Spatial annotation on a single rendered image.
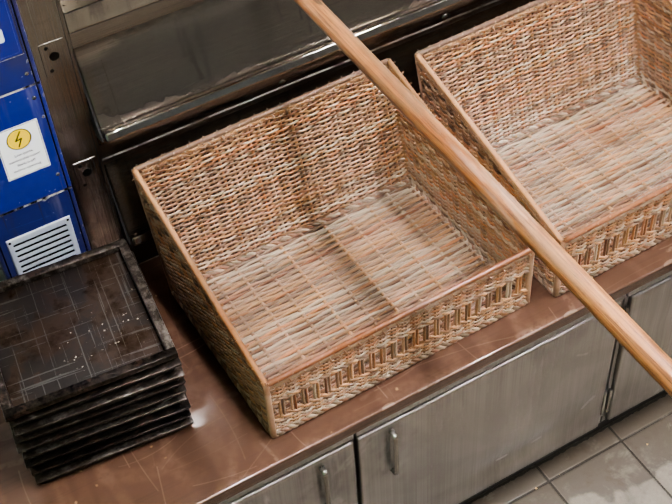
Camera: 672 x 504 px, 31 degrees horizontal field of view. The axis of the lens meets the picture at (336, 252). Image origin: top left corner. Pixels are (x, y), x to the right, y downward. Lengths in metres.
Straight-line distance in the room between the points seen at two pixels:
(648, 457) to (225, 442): 1.08
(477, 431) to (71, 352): 0.82
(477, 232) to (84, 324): 0.76
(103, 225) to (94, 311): 0.28
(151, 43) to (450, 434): 0.91
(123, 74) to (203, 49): 0.15
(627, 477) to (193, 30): 1.36
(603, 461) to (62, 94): 1.44
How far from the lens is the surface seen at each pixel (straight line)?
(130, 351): 1.98
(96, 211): 2.25
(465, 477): 2.48
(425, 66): 2.33
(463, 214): 2.31
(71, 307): 2.06
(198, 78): 2.14
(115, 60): 2.09
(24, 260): 2.22
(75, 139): 2.13
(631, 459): 2.77
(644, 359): 1.42
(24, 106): 2.02
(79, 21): 2.00
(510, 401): 2.36
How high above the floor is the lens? 2.30
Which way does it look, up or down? 47 degrees down
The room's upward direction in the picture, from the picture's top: 5 degrees counter-clockwise
